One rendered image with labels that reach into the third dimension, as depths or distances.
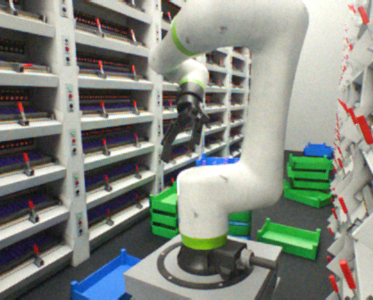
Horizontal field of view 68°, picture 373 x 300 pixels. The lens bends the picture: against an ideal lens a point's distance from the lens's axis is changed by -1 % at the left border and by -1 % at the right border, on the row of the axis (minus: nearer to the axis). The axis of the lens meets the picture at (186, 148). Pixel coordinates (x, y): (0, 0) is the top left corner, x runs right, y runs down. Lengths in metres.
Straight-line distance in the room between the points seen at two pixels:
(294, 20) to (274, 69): 0.10
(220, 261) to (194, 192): 0.18
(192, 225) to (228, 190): 0.12
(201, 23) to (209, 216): 0.42
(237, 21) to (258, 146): 0.29
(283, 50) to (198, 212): 0.41
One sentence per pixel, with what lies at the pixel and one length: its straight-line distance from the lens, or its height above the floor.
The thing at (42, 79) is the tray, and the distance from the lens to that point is 1.28.
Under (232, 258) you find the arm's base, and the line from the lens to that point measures 0.70.
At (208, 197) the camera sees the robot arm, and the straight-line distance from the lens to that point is 0.66.
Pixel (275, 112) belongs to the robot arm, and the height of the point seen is 0.77.
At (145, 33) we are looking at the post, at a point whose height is 1.20.
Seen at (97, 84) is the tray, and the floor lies 0.87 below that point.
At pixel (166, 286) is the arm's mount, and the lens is 0.70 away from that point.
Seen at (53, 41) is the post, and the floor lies 1.03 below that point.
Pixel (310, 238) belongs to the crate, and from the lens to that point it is 1.80.
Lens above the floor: 0.81
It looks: 11 degrees down
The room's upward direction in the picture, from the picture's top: straight up
